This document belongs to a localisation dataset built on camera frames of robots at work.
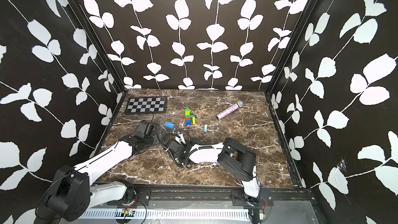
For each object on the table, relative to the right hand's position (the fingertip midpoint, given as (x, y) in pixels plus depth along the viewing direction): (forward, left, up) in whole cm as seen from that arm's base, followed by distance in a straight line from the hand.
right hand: (176, 145), depth 89 cm
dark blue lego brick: (+17, -5, -2) cm, 18 cm away
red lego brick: (+21, -5, -3) cm, 21 cm away
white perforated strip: (-32, 0, -3) cm, 32 cm away
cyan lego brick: (+12, -17, 0) cm, 21 cm away
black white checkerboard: (+30, +25, 0) cm, 39 cm away
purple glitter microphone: (+31, -40, 0) cm, 51 cm away
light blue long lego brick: (+15, +7, -1) cm, 16 cm away
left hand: (+4, +11, +4) cm, 12 cm away
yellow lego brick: (+18, -9, -1) cm, 20 cm away
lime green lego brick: (+25, -4, 0) cm, 25 cm away
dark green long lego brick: (+22, -6, -2) cm, 23 cm away
